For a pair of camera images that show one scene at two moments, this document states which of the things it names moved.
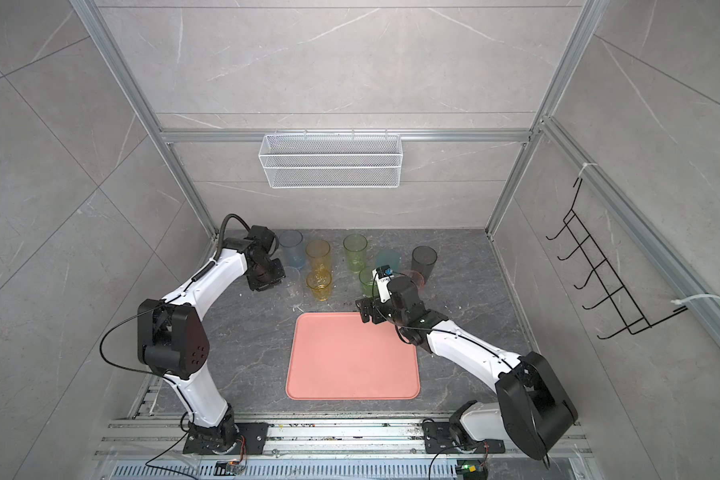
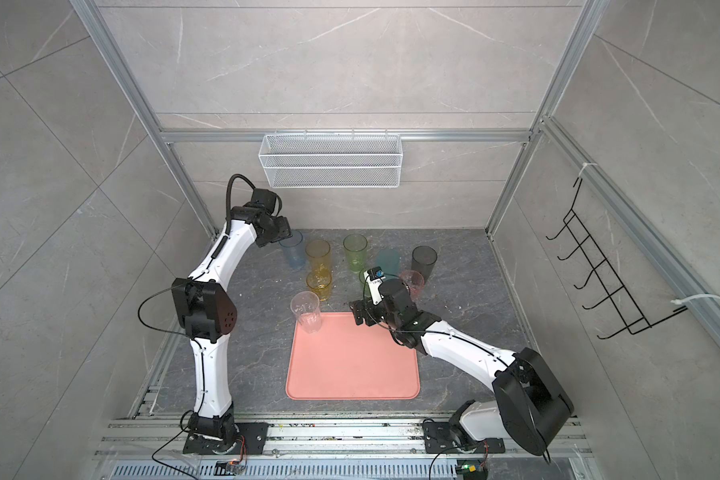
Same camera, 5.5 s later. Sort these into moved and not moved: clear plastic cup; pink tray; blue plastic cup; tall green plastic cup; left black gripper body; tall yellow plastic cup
Moved: clear plastic cup; left black gripper body
Not moved: tall green plastic cup; tall yellow plastic cup; pink tray; blue plastic cup
